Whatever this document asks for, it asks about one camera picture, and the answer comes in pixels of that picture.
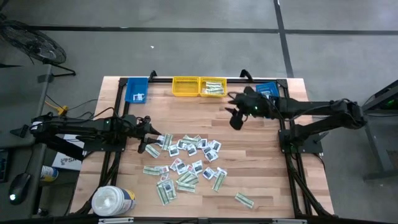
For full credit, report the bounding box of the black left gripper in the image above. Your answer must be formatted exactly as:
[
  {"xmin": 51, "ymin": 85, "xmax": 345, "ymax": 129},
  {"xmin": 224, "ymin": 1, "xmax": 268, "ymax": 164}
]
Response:
[{"xmin": 123, "ymin": 114, "xmax": 162, "ymax": 154}]

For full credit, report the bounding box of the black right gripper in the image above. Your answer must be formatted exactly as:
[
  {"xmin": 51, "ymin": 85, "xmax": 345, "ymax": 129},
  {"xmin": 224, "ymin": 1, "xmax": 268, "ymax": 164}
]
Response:
[{"xmin": 224, "ymin": 86, "xmax": 276, "ymax": 131}]

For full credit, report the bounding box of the blue plastic basket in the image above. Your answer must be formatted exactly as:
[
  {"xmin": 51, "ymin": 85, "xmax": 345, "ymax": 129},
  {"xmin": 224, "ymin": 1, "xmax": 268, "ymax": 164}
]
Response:
[
  {"xmin": 124, "ymin": 77, "xmax": 149, "ymax": 105},
  {"xmin": 255, "ymin": 81, "xmax": 280, "ymax": 100}
]

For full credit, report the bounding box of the white wipes canister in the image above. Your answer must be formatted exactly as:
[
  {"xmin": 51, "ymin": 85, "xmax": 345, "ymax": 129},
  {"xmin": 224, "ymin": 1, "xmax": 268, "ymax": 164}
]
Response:
[{"xmin": 91, "ymin": 185, "xmax": 137, "ymax": 217}]

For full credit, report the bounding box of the white printed box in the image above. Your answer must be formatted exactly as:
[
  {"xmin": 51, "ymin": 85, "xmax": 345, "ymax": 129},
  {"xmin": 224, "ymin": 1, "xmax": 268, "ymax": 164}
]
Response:
[{"xmin": 51, "ymin": 133, "xmax": 86, "ymax": 172}]

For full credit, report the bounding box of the black diagonal brace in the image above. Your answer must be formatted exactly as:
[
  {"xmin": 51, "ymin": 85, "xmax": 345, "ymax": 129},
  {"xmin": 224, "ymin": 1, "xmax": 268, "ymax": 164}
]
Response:
[{"xmin": 35, "ymin": 136, "xmax": 85, "ymax": 162}]

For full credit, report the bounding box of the white yellow can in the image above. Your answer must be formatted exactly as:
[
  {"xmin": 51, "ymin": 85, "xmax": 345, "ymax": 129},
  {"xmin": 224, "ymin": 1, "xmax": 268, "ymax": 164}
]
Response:
[{"xmin": 40, "ymin": 164, "xmax": 59, "ymax": 182}]

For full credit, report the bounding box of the grey desk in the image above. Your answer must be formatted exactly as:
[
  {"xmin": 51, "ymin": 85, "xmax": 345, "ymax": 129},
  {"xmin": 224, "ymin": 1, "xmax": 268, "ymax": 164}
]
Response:
[{"xmin": 0, "ymin": 63, "xmax": 53, "ymax": 218}]

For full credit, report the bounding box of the black computer mouse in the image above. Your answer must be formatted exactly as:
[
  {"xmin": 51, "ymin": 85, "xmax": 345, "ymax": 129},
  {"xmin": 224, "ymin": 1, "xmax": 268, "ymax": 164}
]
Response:
[{"xmin": 7, "ymin": 172, "xmax": 32, "ymax": 206}]

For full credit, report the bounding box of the grey metal cart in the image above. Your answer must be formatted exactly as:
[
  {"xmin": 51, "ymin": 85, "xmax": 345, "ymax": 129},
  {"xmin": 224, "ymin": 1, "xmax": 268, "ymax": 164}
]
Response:
[{"xmin": 343, "ymin": 79, "xmax": 398, "ymax": 181}]

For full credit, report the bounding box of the black floor fan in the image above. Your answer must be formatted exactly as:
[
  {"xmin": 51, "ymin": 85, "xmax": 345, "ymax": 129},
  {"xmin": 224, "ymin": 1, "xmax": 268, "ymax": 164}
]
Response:
[{"xmin": 0, "ymin": 14, "xmax": 77, "ymax": 78}]

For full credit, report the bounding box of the dark keyboard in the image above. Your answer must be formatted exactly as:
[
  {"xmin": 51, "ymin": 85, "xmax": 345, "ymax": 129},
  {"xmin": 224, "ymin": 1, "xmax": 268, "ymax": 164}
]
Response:
[{"xmin": 0, "ymin": 149, "xmax": 9, "ymax": 184}]

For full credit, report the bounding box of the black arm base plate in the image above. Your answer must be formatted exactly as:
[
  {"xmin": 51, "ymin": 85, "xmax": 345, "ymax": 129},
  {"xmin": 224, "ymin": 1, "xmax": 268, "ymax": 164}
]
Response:
[
  {"xmin": 76, "ymin": 134, "xmax": 127, "ymax": 153},
  {"xmin": 278, "ymin": 129, "xmax": 324, "ymax": 154}
]

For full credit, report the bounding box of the silver bracket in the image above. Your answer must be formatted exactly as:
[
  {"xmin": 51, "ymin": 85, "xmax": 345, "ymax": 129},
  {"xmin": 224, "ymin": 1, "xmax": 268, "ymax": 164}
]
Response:
[
  {"xmin": 271, "ymin": 218, "xmax": 308, "ymax": 224},
  {"xmin": 98, "ymin": 217, "xmax": 135, "ymax": 224}
]

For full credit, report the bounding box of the yellow cable plug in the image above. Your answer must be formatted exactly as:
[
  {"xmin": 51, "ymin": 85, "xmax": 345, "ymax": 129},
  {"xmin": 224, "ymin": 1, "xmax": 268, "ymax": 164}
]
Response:
[{"xmin": 45, "ymin": 99, "xmax": 70, "ymax": 116}]

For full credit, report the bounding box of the black desk bracket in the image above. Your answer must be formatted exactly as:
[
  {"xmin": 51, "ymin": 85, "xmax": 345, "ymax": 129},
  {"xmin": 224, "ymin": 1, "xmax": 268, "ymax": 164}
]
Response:
[{"xmin": 9, "ymin": 124, "xmax": 30, "ymax": 139}]

